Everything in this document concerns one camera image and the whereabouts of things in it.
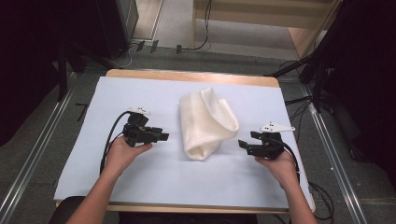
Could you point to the light blue mat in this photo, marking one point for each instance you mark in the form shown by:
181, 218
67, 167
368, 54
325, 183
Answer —
140, 93

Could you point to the person's left hand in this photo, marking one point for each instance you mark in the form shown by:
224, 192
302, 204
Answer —
120, 157

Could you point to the person's right hand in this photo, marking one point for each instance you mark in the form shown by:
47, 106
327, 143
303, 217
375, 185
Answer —
285, 169

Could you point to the white mesh laundry bag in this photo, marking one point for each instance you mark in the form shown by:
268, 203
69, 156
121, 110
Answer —
205, 124

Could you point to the dark plug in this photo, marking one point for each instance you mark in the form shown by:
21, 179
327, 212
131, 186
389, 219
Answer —
140, 45

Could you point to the dark cabinet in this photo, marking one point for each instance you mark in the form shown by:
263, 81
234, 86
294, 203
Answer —
121, 25

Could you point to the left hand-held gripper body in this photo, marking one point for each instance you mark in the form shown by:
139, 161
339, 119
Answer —
138, 132

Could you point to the light wooden shelf unit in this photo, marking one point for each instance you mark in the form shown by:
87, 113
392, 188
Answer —
264, 21

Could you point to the wooden table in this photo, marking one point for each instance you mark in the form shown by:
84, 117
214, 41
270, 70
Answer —
186, 76

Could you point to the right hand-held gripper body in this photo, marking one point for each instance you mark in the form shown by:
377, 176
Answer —
269, 146

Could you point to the black metal stand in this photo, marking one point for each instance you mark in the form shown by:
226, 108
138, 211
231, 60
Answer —
317, 81
62, 74

